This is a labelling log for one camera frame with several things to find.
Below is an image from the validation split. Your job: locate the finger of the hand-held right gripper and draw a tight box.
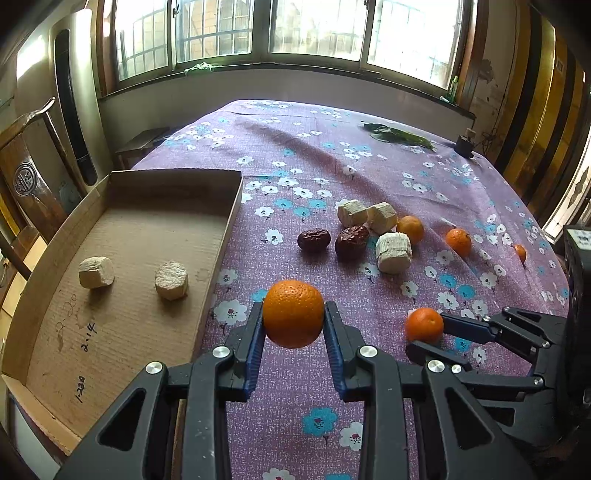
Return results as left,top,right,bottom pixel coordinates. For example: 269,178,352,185
441,307,568,365
405,340,546,402

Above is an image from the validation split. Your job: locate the purple floral tablecloth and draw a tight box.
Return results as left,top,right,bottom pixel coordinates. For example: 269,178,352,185
131,99,571,480

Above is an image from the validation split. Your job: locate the yellow wooden door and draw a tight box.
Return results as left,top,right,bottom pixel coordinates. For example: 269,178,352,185
485,0,591,217

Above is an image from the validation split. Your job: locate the white sugarcane chunk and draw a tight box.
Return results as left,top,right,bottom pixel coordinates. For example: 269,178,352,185
154,261,189,301
375,232,413,275
337,199,369,228
78,256,115,289
366,202,398,235

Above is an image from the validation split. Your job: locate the wooden armchair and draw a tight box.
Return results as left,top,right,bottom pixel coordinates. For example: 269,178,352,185
0,98,100,278

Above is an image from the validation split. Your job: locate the large framed window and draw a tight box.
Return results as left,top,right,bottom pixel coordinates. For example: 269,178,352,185
99,0,481,100

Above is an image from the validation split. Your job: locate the red dried date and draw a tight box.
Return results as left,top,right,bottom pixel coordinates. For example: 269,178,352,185
297,228,332,253
335,224,370,261

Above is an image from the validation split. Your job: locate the shallow cardboard box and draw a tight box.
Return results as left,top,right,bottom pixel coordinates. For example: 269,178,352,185
0,168,244,457

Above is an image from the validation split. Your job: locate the tall standing air conditioner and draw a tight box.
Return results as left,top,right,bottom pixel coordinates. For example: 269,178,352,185
48,7,114,195

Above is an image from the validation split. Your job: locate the small black object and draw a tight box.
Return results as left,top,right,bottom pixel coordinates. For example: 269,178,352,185
456,129,476,158

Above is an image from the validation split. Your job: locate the green leafy sprig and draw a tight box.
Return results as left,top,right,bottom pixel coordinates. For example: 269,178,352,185
362,122,437,152

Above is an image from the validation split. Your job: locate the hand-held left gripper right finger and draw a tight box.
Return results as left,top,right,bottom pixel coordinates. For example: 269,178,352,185
323,301,539,480

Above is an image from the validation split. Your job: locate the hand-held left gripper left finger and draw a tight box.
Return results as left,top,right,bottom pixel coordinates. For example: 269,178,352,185
53,302,267,480

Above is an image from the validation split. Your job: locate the low wooden stool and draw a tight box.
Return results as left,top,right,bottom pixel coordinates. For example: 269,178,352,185
115,127,171,169

